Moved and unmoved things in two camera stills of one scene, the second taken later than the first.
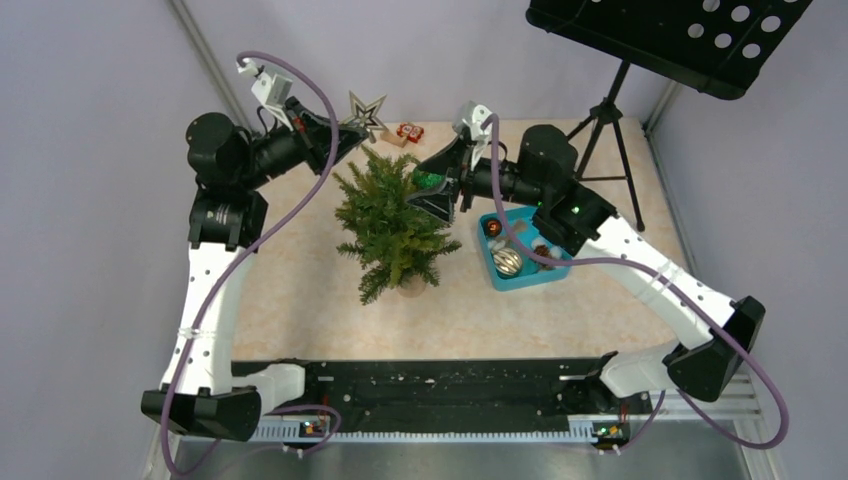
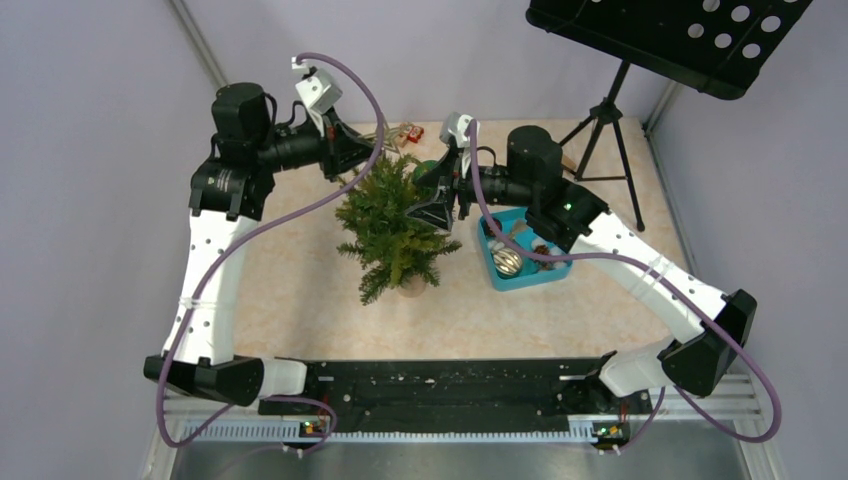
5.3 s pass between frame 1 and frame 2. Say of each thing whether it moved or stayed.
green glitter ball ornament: moved
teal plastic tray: stayed
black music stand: stayed
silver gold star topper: moved
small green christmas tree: stayed
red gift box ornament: stayed
